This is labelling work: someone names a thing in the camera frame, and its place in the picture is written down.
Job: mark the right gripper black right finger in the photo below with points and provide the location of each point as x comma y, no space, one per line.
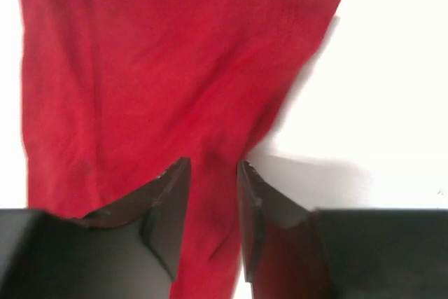
290,252

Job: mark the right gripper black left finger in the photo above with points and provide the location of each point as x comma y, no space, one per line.
128,249

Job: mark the red t shirt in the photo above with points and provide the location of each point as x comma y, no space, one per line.
114,91

